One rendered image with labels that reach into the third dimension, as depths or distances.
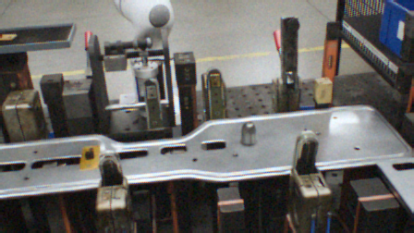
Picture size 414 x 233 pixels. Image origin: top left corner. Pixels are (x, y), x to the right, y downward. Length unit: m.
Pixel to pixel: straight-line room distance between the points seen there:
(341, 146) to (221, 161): 0.26
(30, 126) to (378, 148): 0.76
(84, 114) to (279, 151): 0.47
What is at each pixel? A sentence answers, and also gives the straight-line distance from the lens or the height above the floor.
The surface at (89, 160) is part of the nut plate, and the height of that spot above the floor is 1.00.
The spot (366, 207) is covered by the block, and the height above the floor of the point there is 0.98.
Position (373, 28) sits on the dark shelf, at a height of 1.03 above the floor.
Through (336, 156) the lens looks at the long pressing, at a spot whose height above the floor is 1.00.
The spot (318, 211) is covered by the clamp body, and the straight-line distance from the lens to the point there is 0.86.
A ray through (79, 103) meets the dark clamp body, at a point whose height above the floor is 1.05.
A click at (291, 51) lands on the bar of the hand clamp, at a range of 1.13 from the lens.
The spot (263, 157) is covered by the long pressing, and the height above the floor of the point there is 1.00.
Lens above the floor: 1.57
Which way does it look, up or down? 30 degrees down
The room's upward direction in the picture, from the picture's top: 3 degrees counter-clockwise
